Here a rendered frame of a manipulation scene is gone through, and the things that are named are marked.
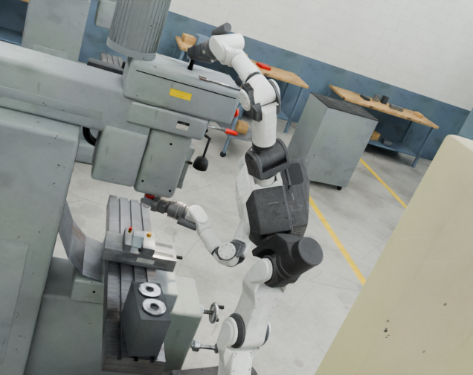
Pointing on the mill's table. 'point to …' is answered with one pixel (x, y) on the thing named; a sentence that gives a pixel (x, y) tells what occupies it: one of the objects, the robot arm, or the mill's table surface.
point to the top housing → (181, 88)
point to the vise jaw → (148, 245)
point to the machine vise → (134, 256)
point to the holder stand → (145, 319)
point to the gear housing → (166, 120)
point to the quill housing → (162, 164)
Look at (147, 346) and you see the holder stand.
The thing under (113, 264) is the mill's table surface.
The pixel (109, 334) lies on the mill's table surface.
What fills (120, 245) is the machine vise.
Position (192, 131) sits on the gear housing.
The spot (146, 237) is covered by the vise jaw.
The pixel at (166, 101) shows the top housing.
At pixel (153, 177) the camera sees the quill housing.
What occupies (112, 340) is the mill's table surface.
